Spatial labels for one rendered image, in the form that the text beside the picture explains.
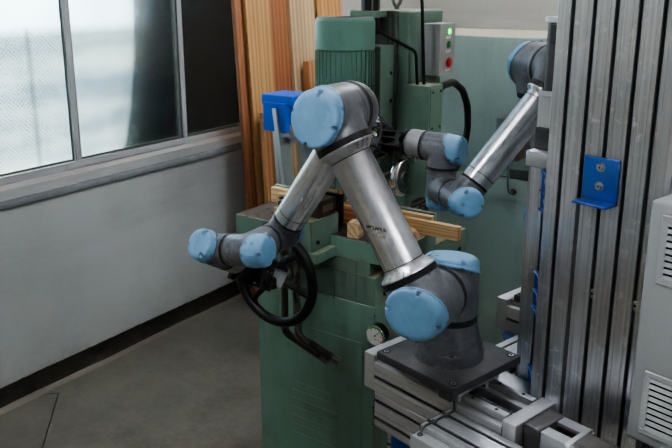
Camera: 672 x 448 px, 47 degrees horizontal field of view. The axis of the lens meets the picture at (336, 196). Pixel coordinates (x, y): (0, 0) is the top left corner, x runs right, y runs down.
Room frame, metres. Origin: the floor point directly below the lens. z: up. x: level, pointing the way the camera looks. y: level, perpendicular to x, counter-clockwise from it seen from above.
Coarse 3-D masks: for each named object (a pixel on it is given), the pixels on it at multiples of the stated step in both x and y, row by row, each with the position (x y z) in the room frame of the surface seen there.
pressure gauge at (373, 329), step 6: (372, 324) 1.98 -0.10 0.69; (378, 324) 1.97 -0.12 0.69; (366, 330) 1.97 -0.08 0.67; (372, 330) 1.97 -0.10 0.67; (378, 330) 1.96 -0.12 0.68; (384, 330) 1.96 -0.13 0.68; (366, 336) 1.97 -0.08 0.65; (372, 336) 1.97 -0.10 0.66; (378, 336) 1.95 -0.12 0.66; (384, 336) 1.94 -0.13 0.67; (372, 342) 1.97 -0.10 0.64; (378, 342) 1.95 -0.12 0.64; (384, 342) 1.95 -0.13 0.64
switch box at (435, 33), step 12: (432, 24) 2.44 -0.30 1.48; (444, 24) 2.44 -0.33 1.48; (432, 36) 2.44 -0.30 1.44; (444, 36) 2.44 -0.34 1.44; (432, 48) 2.43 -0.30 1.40; (444, 48) 2.44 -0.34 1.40; (432, 60) 2.43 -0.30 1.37; (444, 60) 2.44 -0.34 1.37; (432, 72) 2.43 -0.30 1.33; (444, 72) 2.44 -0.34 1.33
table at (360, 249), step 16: (256, 208) 2.39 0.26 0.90; (272, 208) 2.39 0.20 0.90; (240, 224) 2.33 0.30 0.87; (256, 224) 2.29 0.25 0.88; (336, 240) 2.11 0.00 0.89; (352, 240) 2.08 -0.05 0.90; (416, 240) 2.07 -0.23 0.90; (432, 240) 2.14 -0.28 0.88; (320, 256) 2.05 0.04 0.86; (352, 256) 2.08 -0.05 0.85; (368, 256) 2.05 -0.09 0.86
